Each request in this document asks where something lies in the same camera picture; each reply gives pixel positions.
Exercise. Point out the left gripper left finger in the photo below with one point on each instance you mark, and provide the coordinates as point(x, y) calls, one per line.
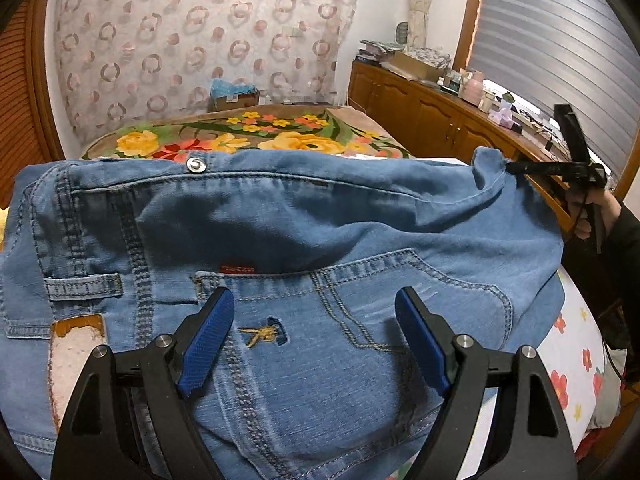
point(100, 437)

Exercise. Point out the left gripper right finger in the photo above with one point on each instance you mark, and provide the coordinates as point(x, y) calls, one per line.
point(528, 436)

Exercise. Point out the blue denim jeans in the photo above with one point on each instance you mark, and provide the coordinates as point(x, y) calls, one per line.
point(315, 380)

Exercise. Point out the right hand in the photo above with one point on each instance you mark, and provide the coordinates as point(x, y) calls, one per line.
point(586, 208)

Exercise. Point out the white floral strawberry quilt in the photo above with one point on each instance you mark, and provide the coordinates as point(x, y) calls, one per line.
point(575, 369)

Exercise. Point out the pink jar on sideboard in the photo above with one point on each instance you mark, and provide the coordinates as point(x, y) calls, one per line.
point(472, 87)

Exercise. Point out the grey window blind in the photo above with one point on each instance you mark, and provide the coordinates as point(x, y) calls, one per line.
point(565, 51)

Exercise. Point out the wooden sideboard cabinet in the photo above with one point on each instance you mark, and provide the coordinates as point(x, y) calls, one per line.
point(431, 123)

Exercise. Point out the wooden slatted wardrobe door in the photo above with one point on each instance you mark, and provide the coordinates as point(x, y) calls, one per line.
point(28, 135)

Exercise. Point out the cardboard box with blue cloth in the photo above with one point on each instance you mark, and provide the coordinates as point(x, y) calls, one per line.
point(225, 95)

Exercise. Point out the patterned lace curtain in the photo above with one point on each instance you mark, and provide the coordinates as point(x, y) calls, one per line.
point(125, 61)

